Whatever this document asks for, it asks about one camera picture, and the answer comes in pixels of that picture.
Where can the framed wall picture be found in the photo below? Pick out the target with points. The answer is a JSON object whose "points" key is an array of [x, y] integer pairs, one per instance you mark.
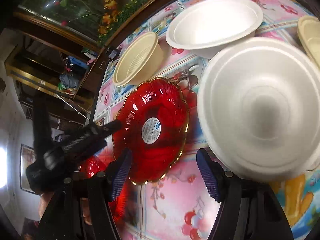
{"points": [[27, 157]]}

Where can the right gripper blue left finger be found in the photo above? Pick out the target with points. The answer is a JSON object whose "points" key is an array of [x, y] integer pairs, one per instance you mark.
{"points": [[118, 171]]}

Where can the white foam bowl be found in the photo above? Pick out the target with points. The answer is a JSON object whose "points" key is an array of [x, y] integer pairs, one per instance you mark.
{"points": [[207, 27]]}

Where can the large beige plastic bowl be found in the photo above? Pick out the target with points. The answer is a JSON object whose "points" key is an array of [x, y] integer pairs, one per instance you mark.
{"points": [[308, 30]]}

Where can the large red scalloped plate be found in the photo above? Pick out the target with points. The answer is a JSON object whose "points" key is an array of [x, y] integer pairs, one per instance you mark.
{"points": [[99, 192]]}

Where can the small red scalloped plate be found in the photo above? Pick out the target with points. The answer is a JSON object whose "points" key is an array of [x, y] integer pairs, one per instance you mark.
{"points": [[154, 123]]}

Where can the white foam plate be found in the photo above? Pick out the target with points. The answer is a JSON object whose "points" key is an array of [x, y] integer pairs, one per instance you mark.
{"points": [[258, 107]]}

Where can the flower painted glass screen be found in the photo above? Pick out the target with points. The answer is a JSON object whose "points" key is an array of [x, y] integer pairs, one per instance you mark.
{"points": [[95, 19]]}

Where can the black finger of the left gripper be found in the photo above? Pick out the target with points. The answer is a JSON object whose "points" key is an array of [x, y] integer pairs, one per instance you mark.
{"points": [[80, 145]]}

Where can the small beige plastic bowl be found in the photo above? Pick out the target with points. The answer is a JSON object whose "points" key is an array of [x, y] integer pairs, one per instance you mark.
{"points": [[139, 62]]}

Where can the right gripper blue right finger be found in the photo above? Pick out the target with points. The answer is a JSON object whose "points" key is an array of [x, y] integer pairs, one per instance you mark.
{"points": [[212, 174]]}

